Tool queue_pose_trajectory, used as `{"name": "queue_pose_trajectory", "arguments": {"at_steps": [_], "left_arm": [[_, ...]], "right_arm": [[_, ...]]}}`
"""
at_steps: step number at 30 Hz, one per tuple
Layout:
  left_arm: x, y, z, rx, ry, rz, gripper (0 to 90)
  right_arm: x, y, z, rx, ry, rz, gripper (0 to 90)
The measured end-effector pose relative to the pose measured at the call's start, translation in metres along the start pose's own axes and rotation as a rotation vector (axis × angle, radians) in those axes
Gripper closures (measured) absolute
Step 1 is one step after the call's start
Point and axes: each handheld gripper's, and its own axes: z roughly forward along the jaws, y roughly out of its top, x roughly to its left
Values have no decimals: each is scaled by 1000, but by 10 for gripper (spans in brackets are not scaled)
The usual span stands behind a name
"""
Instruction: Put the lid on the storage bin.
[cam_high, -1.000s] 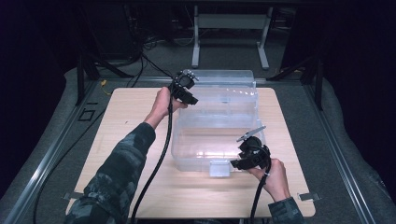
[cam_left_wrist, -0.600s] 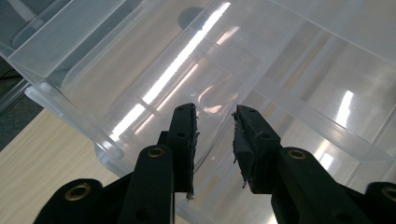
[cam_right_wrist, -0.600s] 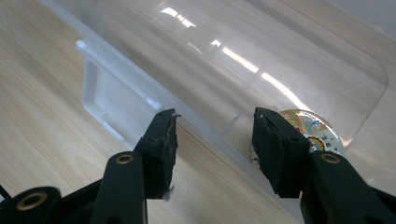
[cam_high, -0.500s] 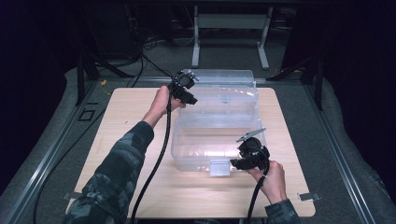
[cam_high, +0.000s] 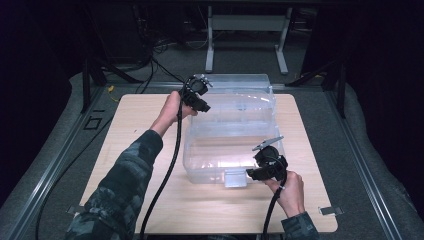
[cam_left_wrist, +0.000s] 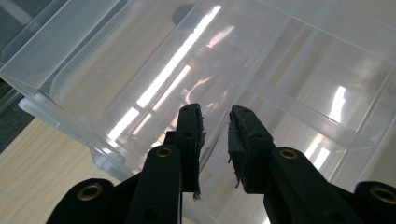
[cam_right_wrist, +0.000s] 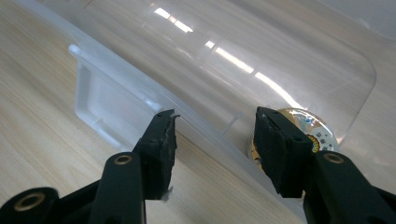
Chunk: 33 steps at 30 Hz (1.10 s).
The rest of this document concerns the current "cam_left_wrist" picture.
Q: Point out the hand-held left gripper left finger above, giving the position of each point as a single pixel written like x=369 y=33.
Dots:
x=190 y=149

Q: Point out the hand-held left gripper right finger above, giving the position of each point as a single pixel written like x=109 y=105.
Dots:
x=249 y=149

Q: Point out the clear plastic compartment box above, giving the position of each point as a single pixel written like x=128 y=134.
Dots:
x=311 y=77

